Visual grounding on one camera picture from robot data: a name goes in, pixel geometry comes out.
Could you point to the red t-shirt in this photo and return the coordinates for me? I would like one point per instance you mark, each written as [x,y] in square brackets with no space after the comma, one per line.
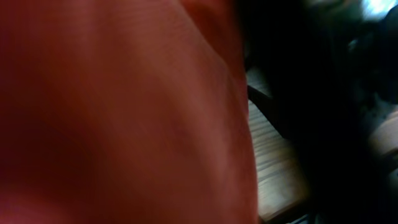
[124,111]

